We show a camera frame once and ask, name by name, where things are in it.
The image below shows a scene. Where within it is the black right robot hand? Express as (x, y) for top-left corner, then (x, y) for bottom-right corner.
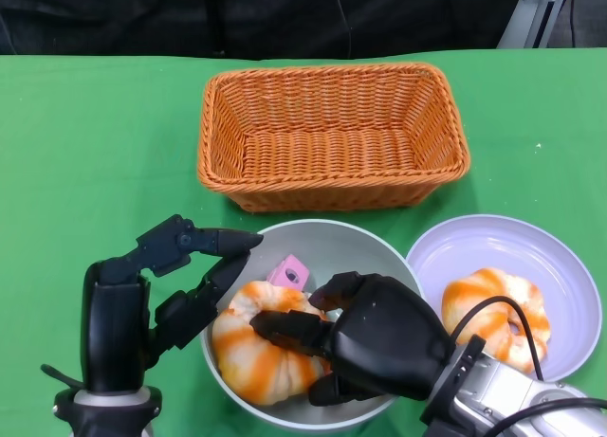
(249, 271), (456, 408)

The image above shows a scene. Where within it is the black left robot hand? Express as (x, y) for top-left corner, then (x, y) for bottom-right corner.
(80, 213), (265, 391)

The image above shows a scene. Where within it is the small orange striped bread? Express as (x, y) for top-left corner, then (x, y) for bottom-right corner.
(441, 267), (551, 374)

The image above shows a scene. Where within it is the grey round bowl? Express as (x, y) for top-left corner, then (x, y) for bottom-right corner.
(199, 218), (426, 432)

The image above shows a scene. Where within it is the pink cake slice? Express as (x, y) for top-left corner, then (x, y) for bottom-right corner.
(266, 254), (310, 291)

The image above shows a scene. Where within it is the large round twisted bread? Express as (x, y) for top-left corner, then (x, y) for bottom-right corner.
(211, 280), (333, 406)

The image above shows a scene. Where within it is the lilac round plate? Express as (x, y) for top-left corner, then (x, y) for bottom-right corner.
(405, 213), (599, 384)

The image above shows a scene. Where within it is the orange wicker basket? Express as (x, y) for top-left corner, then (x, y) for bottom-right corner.
(196, 62), (471, 213)

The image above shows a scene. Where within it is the green tablecloth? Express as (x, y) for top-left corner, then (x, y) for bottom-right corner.
(0, 47), (607, 437)

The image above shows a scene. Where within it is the black backdrop curtain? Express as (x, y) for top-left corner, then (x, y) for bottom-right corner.
(0, 0), (527, 59)

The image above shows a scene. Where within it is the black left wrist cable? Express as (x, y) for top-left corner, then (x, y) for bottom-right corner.
(40, 363), (85, 390)

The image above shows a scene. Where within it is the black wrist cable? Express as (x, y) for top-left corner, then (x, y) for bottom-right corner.
(449, 295), (607, 437)
(40, 363), (85, 390)

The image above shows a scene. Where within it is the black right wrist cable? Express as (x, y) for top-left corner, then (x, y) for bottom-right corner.
(449, 295), (607, 437)

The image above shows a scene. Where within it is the thin black hanging cable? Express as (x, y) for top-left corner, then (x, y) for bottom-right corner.
(334, 0), (353, 58)

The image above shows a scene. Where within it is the grey metal frame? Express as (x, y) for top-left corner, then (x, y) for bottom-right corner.
(495, 0), (575, 49)

